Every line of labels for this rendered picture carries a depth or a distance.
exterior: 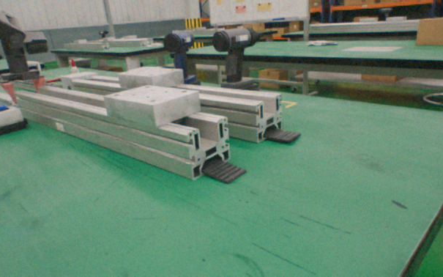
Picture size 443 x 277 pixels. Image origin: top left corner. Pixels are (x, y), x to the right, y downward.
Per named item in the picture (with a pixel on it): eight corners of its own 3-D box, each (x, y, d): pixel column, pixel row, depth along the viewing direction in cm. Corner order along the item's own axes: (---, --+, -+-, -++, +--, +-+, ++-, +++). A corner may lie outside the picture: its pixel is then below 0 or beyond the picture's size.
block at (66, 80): (60, 102, 120) (53, 77, 117) (90, 95, 129) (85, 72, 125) (71, 105, 115) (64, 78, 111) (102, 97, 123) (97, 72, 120)
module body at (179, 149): (21, 117, 103) (13, 91, 100) (53, 109, 110) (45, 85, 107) (192, 181, 53) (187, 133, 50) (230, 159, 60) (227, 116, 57)
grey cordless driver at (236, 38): (214, 105, 98) (207, 31, 90) (255, 91, 110) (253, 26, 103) (231, 108, 93) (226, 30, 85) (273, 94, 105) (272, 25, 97)
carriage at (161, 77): (121, 96, 94) (117, 73, 91) (151, 89, 101) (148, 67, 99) (155, 102, 84) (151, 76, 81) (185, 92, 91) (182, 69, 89)
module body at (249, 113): (77, 103, 116) (72, 80, 113) (102, 97, 123) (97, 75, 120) (257, 143, 66) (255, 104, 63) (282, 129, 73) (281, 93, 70)
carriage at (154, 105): (109, 128, 65) (102, 95, 62) (152, 113, 72) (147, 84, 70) (159, 142, 55) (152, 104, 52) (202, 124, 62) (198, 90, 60)
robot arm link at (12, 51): (-3, 37, 101) (1, 37, 97) (21, 35, 105) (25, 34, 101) (4, 59, 103) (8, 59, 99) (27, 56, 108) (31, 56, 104)
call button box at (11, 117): (-14, 132, 90) (-22, 111, 88) (23, 122, 97) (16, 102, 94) (-6, 137, 85) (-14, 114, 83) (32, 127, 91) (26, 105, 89)
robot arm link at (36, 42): (-2, 14, 95) (9, 35, 93) (39, 12, 102) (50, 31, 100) (1, 43, 104) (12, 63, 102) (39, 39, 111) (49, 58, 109)
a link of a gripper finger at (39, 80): (50, 98, 110) (43, 71, 107) (28, 102, 105) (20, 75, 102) (43, 96, 115) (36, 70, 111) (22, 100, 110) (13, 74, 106)
